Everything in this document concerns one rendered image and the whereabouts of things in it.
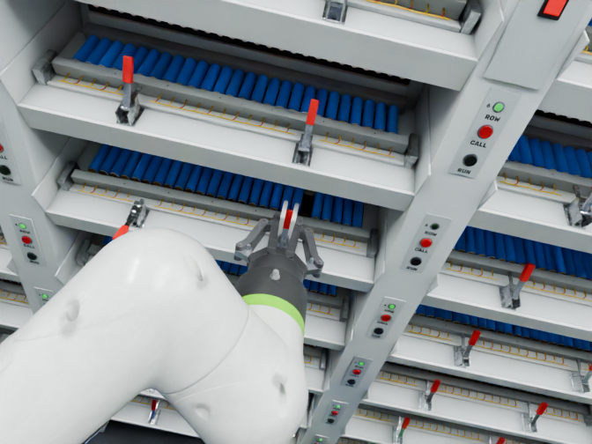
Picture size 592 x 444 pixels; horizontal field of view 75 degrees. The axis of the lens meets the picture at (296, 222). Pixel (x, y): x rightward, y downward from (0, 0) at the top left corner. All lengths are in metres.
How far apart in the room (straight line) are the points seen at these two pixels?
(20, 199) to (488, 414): 1.14
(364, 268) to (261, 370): 0.43
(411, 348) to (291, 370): 0.58
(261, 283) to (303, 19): 0.31
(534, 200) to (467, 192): 0.13
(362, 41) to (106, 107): 0.39
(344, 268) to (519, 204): 0.30
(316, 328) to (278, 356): 0.52
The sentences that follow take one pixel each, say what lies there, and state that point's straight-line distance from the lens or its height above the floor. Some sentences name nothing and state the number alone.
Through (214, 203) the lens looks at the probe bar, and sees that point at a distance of 0.72.
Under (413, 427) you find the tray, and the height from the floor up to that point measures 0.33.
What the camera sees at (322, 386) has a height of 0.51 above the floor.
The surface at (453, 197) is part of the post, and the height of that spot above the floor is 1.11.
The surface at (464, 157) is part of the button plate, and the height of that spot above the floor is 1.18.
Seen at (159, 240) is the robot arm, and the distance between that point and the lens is 0.30.
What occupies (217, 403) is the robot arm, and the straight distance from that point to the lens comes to 0.33.
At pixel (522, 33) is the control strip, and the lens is 0.54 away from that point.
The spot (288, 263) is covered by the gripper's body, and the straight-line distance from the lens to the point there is 0.49.
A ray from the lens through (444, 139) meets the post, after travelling 0.57.
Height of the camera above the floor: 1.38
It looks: 38 degrees down
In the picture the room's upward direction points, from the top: 14 degrees clockwise
